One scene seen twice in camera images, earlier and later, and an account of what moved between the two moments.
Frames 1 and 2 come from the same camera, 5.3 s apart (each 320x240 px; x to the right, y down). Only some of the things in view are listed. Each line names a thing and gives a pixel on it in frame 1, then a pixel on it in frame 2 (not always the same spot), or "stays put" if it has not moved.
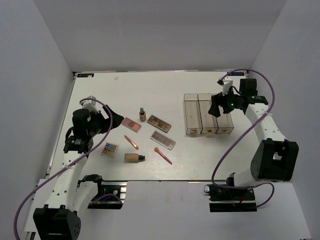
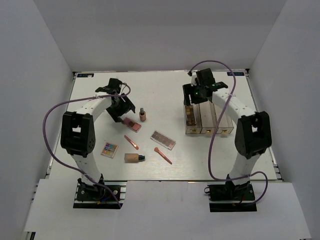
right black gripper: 217,100 to 188,89
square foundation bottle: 132,158 stays put
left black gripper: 117,120 to 127,105
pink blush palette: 131,124 stays put
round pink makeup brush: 157,150 stays put
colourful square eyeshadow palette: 109,149 stays put
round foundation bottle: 142,115 stays put
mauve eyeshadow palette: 163,140 stays put
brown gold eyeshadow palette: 159,123 to 191,118
